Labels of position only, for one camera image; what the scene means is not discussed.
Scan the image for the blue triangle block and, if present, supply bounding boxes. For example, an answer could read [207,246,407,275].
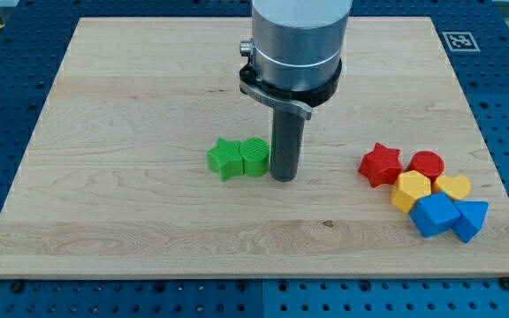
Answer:
[452,201,490,244]

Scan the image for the green star block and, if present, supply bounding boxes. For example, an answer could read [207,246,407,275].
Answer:
[207,138,244,182]

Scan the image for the yellow heart block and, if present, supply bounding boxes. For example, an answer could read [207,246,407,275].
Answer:
[431,175,472,201]

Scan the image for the red star block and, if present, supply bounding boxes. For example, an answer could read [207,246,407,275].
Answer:
[358,142,403,188]

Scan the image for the green cylinder block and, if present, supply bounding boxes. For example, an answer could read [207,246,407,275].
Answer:
[239,138,270,178]

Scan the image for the blue cube block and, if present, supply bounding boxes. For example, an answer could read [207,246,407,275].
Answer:
[409,192,461,238]

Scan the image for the yellow hexagon block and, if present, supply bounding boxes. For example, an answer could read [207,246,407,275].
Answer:
[391,170,431,213]

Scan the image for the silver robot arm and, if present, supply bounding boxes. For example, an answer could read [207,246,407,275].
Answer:
[239,0,353,120]

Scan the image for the light wooden board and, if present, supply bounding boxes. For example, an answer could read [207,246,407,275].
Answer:
[0,17,509,280]

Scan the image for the red cylinder block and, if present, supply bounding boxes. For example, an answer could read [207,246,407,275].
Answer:
[407,150,444,182]

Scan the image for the white fiducial marker tag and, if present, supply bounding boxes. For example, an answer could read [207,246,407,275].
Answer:
[442,31,480,52]

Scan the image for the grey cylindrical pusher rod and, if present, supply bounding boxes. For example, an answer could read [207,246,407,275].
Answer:
[270,110,306,182]

